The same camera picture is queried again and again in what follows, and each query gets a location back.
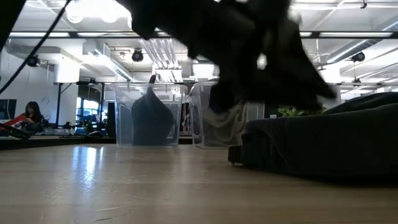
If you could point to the dark grey fabric hat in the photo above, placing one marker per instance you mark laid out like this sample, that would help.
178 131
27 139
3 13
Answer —
152 118

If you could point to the beige fabric bucket hat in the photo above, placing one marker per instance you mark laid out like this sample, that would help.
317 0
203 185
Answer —
224 124

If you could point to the large dark grey hat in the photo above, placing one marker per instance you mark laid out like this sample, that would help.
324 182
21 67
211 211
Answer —
326 140

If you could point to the black ceiling spotlight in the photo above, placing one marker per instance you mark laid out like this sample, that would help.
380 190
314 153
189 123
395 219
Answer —
32 60
137 56
358 57

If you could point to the clear plastic storage bin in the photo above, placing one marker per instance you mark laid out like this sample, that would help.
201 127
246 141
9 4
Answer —
124 118
199 124

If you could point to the green potted plant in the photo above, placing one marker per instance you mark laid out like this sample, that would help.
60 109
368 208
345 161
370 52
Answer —
295 111

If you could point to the person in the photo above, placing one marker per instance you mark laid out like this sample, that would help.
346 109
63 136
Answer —
32 116

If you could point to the black computer monitor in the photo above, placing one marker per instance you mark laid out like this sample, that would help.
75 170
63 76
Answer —
7 109

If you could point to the black metal rig frame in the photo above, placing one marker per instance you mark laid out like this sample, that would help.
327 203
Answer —
93 34

